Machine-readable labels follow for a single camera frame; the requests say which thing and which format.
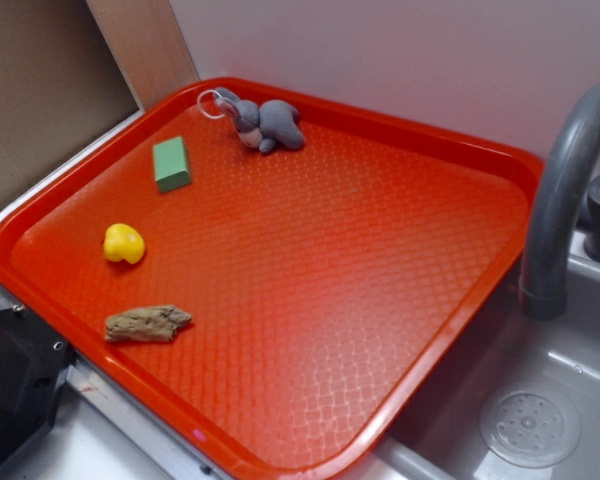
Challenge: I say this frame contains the green rectangular block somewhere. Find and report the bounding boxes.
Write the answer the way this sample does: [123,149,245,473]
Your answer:
[152,136,192,193]

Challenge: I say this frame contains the red plastic tray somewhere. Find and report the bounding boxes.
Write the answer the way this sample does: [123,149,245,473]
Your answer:
[0,78,543,479]

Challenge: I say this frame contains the grey plush bunny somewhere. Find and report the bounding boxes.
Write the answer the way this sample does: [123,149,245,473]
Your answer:
[214,87,305,155]

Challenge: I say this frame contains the brown wood piece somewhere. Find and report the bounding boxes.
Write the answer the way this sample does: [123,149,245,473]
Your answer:
[104,305,193,343]

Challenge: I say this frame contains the yellow rubber duck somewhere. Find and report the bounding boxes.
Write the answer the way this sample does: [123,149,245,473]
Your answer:
[103,223,146,265]

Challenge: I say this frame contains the grey curved faucet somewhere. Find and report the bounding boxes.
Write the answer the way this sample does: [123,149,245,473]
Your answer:
[519,84,600,320]

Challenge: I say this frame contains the grey plastic sink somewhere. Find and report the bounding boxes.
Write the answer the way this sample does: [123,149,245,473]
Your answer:
[369,239,600,480]

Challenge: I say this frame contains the round sink drain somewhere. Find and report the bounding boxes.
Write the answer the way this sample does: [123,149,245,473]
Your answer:
[478,382,581,469]

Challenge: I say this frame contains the brown cardboard panel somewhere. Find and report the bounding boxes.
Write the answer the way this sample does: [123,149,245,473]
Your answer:
[0,1,138,211]

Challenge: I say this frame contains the clear plastic ring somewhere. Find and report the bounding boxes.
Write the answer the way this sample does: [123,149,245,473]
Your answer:
[196,89,225,121]

